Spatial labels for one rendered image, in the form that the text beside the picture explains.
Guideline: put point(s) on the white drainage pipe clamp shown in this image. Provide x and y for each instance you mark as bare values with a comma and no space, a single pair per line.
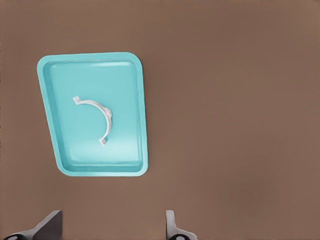
109,117

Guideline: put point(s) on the turquoise rectangular tray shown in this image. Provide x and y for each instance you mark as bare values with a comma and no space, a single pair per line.
100,77

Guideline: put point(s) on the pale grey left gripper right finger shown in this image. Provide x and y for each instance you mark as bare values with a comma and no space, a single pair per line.
172,226

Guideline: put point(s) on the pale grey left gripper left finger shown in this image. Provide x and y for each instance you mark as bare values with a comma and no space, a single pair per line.
47,226

